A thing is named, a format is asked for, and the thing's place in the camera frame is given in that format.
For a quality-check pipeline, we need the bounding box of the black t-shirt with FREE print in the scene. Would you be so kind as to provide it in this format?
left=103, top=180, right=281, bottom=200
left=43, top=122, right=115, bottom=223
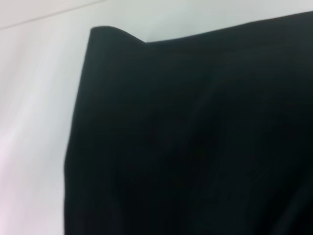
left=63, top=11, right=313, bottom=235

